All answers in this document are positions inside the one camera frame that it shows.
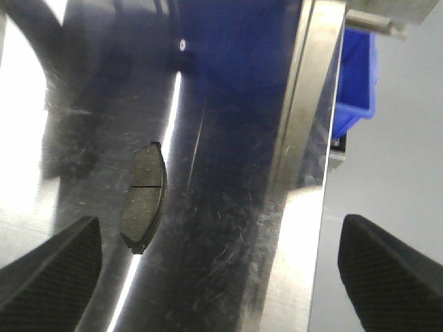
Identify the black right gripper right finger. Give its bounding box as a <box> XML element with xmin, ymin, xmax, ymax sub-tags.
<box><xmin>337</xmin><ymin>214</ymin><xmax>442</xmax><ymax>331</ymax></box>

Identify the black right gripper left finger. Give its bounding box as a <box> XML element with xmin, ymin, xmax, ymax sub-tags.
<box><xmin>1</xmin><ymin>216</ymin><xmax>102</xmax><ymax>331</ymax></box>

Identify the grey brake pad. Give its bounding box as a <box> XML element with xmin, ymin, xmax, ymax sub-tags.
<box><xmin>120</xmin><ymin>142</ymin><xmax>167</xmax><ymax>255</ymax></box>

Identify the blue floor bin right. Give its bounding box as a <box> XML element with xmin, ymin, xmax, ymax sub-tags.
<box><xmin>332</xmin><ymin>28</ymin><xmax>378</xmax><ymax>139</ymax></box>

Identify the stainless steel rack frame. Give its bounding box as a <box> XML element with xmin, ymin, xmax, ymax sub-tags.
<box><xmin>345</xmin><ymin>0</ymin><xmax>439</xmax><ymax>39</ymax></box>

